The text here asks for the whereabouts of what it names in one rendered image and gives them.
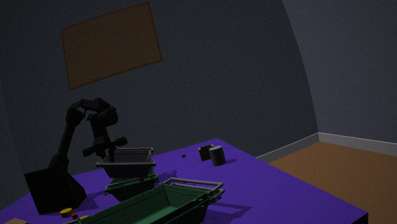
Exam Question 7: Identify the small red block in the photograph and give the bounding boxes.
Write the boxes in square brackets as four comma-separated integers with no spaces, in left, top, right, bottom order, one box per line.
[71,213,78,220]

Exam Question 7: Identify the grey cylinder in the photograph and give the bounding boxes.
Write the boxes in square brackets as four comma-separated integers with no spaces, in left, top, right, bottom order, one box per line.
[209,146,226,166]

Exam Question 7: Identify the green plastic tray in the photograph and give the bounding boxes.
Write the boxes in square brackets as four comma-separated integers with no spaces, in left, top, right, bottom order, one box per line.
[104,166,159,202]

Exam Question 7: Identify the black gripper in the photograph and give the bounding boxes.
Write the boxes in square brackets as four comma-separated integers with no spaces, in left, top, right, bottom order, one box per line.
[83,128,128,163]

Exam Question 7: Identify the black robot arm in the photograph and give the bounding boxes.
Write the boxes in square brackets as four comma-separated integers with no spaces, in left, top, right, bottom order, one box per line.
[48,97,118,171]

